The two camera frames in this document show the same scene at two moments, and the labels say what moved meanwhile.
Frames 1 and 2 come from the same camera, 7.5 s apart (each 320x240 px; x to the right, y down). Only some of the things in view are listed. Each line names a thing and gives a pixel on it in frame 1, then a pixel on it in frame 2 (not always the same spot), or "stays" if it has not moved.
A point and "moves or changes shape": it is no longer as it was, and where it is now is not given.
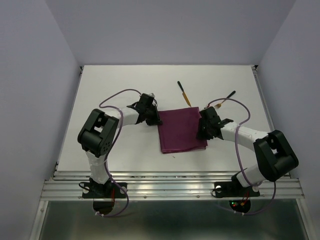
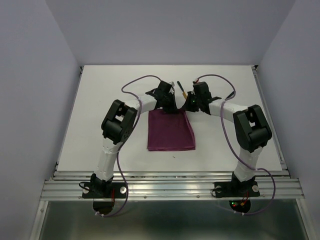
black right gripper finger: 202,130 -> 191,103
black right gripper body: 209,135 -> 199,100
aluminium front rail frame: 167,185 stays
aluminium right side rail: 263,98 stays
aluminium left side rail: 66,129 stays
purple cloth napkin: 178,132 moves or changes shape
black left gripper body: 146,111 -> 164,97
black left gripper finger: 153,118 -> 169,105
